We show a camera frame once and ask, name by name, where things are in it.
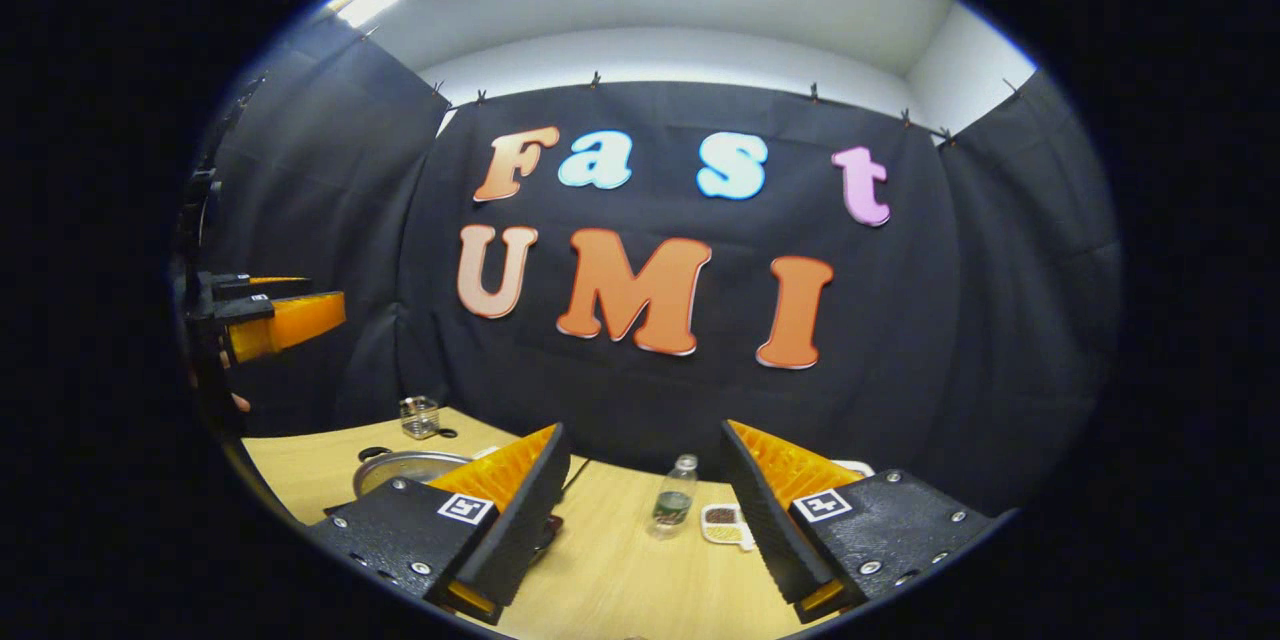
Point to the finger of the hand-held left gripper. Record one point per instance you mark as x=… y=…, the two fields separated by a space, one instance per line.
x=255 y=285
x=295 y=320

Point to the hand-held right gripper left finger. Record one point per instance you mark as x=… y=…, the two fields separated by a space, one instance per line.
x=525 y=520

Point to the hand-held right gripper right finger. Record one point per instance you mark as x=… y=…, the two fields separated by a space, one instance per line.
x=760 y=510

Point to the white divided dish of beans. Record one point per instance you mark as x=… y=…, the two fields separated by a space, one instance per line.
x=722 y=523

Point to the clear plastic water bottle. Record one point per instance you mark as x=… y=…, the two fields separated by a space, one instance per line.
x=675 y=505

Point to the white toaster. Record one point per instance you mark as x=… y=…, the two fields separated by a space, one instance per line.
x=852 y=468

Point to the small ceiling light panel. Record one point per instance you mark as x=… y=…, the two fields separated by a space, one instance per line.
x=370 y=2

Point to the row of black clips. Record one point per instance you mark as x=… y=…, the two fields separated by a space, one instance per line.
x=595 y=80

